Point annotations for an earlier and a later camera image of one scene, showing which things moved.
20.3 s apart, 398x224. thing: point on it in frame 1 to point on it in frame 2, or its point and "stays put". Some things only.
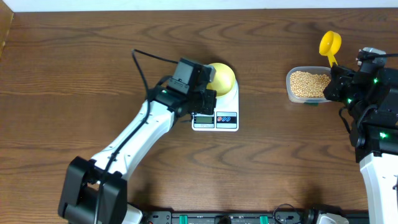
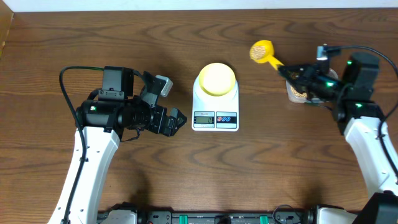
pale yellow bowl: [224, 80] stays put
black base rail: [168, 217] stays put
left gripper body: [201, 102] to [155, 126]
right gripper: [338, 81] to [309, 70]
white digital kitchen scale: [226, 116] stays put
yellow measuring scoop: [329, 43] to [262, 51]
